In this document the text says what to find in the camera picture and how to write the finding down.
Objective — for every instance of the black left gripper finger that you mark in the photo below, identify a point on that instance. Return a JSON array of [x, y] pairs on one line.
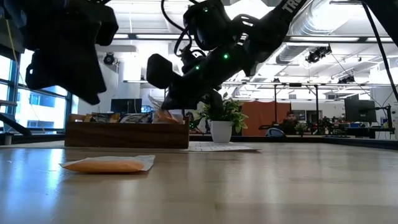
[[68, 74]]

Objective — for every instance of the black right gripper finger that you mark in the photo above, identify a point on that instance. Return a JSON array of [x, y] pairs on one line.
[[175, 99], [217, 101]]

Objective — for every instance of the orange white tea packet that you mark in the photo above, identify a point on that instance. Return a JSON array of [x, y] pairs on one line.
[[166, 117], [109, 165]]

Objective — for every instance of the dark purple tea packet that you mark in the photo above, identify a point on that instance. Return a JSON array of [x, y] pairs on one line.
[[129, 119], [144, 118]]

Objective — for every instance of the orange mango tea packet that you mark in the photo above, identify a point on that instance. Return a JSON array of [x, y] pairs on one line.
[[105, 118]]

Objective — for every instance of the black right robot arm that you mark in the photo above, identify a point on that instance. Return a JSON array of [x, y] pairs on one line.
[[267, 28]]

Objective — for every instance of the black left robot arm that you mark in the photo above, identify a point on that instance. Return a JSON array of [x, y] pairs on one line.
[[12, 12]]

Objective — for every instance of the green plant white pot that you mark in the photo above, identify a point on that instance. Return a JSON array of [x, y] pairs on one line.
[[221, 130]]

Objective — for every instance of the orange partition panel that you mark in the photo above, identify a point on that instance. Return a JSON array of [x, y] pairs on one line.
[[261, 115]]

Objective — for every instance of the black computer monitor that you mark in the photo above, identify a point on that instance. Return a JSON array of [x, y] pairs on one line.
[[360, 110], [126, 105]]

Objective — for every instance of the brown wooden compartment box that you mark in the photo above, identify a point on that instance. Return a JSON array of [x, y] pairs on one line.
[[124, 135]]

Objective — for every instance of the grey rounded chair back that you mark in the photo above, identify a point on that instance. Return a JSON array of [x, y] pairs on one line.
[[275, 132]]

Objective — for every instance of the person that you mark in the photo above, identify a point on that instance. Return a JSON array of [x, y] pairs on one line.
[[290, 119]]

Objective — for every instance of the small green plant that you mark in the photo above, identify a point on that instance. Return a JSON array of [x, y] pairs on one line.
[[301, 127]]

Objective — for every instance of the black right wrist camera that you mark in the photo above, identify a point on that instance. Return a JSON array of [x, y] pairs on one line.
[[159, 71]]

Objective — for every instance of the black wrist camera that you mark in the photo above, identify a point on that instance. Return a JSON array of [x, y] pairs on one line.
[[159, 71], [107, 25]]

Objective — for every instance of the black round wall device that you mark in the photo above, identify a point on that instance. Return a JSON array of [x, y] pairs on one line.
[[109, 58]]

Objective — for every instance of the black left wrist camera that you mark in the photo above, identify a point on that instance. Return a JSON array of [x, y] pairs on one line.
[[107, 25]]

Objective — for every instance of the black metal gantry frame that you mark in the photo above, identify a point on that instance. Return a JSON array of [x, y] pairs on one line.
[[275, 102]]

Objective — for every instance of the black ceiling-hung camera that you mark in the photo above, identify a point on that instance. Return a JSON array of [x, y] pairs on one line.
[[346, 79], [318, 53]]

